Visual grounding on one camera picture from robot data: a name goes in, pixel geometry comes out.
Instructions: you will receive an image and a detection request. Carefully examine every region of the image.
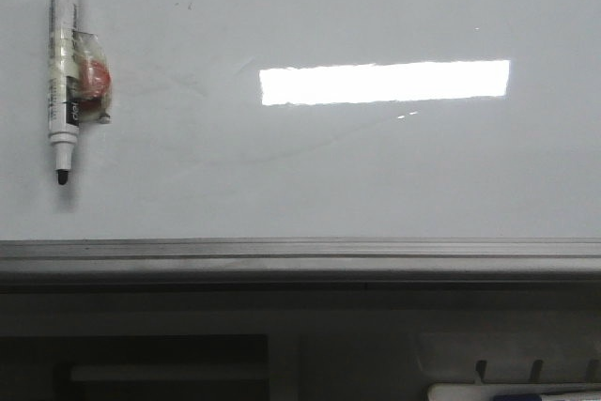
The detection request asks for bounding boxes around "white whiteboard with aluminium frame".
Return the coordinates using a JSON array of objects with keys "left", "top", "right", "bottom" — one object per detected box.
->
[{"left": 1, "top": 0, "right": 600, "bottom": 286}]

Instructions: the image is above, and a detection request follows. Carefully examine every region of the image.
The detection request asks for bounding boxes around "white black whiteboard marker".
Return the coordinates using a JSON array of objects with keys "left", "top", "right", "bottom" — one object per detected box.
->
[{"left": 48, "top": 0, "right": 81, "bottom": 186}]

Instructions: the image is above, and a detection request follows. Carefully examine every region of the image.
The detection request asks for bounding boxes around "grey marker tray with hooks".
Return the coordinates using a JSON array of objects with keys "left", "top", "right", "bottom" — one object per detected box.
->
[{"left": 416, "top": 332, "right": 600, "bottom": 394}]

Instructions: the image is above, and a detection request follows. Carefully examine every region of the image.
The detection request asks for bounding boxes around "red magnet taped to marker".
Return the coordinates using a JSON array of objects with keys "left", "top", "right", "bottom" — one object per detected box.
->
[{"left": 74, "top": 32, "right": 113, "bottom": 125}]

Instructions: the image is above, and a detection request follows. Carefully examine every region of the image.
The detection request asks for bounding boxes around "white marker in tray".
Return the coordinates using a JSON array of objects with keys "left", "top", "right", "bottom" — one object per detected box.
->
[{"left": 426, "top": 382, "right": 600, "bottom": 400}]

